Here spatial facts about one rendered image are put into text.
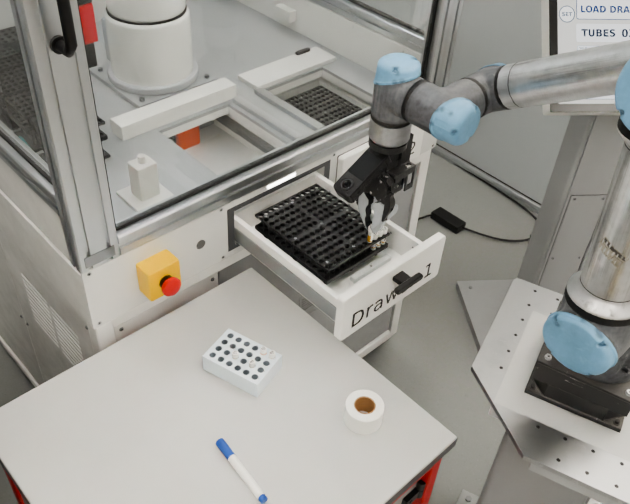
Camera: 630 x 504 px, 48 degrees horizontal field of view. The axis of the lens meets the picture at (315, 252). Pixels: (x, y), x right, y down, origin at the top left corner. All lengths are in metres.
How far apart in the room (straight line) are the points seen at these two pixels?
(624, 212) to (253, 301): 0.78
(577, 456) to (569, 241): 1.08
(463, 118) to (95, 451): 0.82
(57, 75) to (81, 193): 0.21
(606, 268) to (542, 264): 1.29
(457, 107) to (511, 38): 1.85
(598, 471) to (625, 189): 0.55
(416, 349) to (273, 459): 1.28
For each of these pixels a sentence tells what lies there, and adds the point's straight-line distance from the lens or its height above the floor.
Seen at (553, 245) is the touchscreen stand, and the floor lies 0.42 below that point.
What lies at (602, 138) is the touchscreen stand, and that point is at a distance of 2.14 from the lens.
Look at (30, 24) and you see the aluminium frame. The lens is 1.08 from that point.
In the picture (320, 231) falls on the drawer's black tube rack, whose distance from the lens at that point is 1.46.
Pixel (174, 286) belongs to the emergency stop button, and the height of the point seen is 0.88.
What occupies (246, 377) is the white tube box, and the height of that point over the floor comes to 0.80.
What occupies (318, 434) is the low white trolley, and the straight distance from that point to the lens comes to 1.30.
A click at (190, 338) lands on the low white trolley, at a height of 0.76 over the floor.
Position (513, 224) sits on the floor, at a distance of 3.09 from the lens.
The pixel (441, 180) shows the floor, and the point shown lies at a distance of 3.25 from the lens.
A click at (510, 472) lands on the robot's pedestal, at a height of 0.53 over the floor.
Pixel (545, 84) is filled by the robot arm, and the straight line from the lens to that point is 1.21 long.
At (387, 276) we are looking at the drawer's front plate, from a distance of 1.35.
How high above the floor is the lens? 1.83
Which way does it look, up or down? 41 degrees down
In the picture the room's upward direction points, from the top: 4 degrees clockwise
